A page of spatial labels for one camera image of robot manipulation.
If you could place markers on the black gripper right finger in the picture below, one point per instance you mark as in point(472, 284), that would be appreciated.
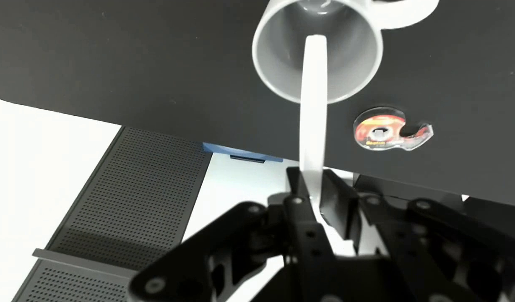
point(413, 246)

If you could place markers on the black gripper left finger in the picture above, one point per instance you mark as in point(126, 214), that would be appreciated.
point(224, 252)

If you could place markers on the white plastic spoon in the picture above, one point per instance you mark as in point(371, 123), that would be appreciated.
point(314, 111)

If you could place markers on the blue flat object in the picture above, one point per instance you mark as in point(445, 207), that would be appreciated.
point(241, 152)

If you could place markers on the dark perforated panel with ledge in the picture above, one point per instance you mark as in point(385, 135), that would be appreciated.
point(128, 195)

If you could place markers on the red tape dispenser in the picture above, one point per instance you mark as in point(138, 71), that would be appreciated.
point(380, 132)

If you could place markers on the white ceramic mug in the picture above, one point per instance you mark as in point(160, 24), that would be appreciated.
point(346, 61)

